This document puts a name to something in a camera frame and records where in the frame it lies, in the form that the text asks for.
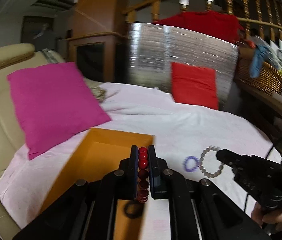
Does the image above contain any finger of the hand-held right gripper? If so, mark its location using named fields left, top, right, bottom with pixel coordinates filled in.
left=216, top=148, right=243, bottom=173

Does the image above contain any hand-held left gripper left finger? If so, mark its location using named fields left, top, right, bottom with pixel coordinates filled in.
left=13, top=145, right=139, bottom=240

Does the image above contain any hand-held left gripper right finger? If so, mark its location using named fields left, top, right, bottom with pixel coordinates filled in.
left=148, top=144, right=272, bottom=240

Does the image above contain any red bead bracelet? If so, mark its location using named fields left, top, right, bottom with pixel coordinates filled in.
left=137, top=147, right=149, bottom=203

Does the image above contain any white bead bracelet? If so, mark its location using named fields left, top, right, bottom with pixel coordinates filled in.
left=198, top=146, right=226, bottom=179

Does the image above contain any orange box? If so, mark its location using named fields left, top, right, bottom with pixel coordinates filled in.
left=40, top=127, right=155, bottom=240

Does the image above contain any black hair tie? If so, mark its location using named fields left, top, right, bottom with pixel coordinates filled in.
left=124, top=203, right=141, bottom=218

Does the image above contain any person's right hand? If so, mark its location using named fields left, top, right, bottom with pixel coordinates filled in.
left=251, top=202, right=282, bottom=232

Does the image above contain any wooden shelf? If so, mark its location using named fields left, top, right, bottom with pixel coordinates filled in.
left=233, top=79, right=282, bottom=120

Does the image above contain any patterned cloth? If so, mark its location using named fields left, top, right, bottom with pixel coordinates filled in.
left=87, top=85, right=118, bottom=103

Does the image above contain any red cushion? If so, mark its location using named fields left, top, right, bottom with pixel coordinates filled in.
left=171, top=62, right=219, bottom=110

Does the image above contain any wicker basket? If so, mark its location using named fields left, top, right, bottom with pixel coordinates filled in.
left=237, top=55, right=282, bottom=96

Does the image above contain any magenta cushion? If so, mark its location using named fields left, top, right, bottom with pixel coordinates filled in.
left=7, top=62, right=112, bottom=160

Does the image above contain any blue cloth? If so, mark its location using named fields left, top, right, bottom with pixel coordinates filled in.
left=249, top=45, right=272, bottom=78

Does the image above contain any silver foil sheet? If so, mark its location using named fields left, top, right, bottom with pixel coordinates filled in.
left=127, top=22, right=239, bottom=112

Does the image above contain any red cloth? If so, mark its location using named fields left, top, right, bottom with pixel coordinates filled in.
left=153, top=11, right=245, bottom=43

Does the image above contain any wooden railing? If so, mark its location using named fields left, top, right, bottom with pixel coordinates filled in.
left=122, top=0, right=282, bottom=48

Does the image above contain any wooden cabinet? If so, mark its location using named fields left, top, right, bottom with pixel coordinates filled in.
left=65, top=0, right=131, bottom=83

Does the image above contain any black cable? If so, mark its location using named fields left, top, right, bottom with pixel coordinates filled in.
left=243, top=136, right=282, bottom=214

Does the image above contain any purple bead bracelet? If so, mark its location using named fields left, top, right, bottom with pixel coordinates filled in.
left=183, top=156, right=199, bottom=172

